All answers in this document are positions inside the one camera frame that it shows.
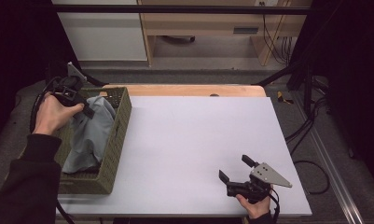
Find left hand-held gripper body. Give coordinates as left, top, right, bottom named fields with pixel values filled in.
left=50, top=61, right=89, bottom=106

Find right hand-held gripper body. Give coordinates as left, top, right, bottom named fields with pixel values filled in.
left=226, top=161, right=294, bottom=204

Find grey cloth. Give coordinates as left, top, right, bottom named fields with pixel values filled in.
left=62, top=95, right=118, bottom=175

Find green woven basket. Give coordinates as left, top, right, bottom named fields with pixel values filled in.
left=20, top=87, right=132, bottom=195

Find person's right hand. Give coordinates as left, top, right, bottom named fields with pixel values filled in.
left=235, top=186, right=274, bottom=220

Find person's left hand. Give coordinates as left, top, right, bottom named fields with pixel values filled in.
left=32, top=91, right=86, bottom=136

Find white sheet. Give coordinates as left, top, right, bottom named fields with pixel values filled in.
left=56, top=95, right=313, bottom=217

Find white cabinet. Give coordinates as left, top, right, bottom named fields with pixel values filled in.
left=52, top=0, right=148, bottom=63

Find black curtain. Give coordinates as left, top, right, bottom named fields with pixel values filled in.
left=289, top=0, right=374, bottom=194
left=0, top=0, right=80, bottom=147

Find yellow and black tool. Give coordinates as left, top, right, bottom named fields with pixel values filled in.
left=276, top=91, right=295, bottom=105

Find black metal stand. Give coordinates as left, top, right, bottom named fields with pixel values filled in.
left=253, top=59, right=320, bottom=116

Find wooden desk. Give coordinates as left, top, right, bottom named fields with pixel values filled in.
left=137, top=0, right=313, bottom=67

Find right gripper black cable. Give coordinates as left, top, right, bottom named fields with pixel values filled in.
left=267, top=188, right=282, bottom=223

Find black floor cable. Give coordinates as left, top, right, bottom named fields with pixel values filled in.
left=284, top=96, right=332, bottom=196

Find metal floor rail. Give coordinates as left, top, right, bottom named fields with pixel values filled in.
left=291, top=92, right=367, bottom=224

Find black cables under desk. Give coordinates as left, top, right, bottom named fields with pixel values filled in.
left=261, top=1, right=294, bottom=65

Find black horizontal frame bar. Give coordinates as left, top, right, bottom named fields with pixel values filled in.
left=48, top=4, right=312, bottom=16

